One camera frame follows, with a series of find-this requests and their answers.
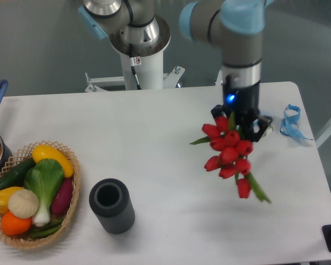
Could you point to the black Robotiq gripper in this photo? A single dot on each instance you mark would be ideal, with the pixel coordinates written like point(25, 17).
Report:
point(243, 102)

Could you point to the red tulip bouquet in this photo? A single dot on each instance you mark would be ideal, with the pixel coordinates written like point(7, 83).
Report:
point(227, 137)

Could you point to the dark grey ribbed vase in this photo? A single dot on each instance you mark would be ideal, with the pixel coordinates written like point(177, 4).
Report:
point(110, 201)

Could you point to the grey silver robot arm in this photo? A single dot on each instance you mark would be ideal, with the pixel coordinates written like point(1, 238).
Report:
point(235, 27)

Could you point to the blue crumpled ribbon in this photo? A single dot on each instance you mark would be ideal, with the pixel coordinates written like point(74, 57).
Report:
point(289, 125)

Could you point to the purple sweet potato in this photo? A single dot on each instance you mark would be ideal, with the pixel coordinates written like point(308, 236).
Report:
point(63, 198)

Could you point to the green bok choy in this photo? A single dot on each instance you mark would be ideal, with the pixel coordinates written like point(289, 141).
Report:
point(44, 179)

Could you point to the woven wicker basket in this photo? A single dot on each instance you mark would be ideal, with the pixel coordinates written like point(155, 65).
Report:
point(70, 164)

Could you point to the green bean pods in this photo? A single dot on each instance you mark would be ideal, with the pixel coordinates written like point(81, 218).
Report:
point(45, 231)

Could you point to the dark green cucumber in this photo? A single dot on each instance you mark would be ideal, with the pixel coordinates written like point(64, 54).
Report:
point(16, 175)

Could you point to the cream steamed bun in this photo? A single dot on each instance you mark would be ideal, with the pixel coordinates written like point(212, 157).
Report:
point(23, 203)

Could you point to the orange fruit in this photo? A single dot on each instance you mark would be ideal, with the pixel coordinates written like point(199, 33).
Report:
point(11, 225)

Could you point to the yellow bell pepper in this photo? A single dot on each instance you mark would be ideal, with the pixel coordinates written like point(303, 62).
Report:
point(5, 194)

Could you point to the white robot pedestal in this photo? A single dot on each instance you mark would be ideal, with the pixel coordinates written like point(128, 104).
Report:
point(141, 55)

